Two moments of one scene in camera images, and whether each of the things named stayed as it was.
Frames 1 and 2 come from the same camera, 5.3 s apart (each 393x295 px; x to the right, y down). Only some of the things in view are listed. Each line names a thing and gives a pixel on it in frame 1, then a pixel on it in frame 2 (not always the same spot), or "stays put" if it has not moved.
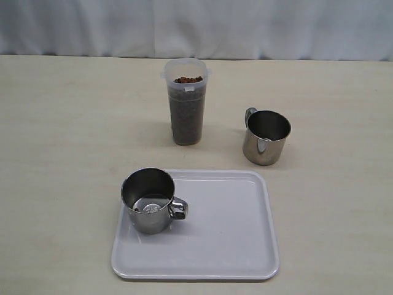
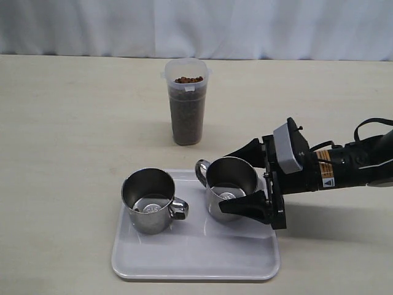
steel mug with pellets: [148, 196] stays put
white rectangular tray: [229, 233] stays put
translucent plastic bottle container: [187, 84] stays put
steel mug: [266, 134] to [228, 178]
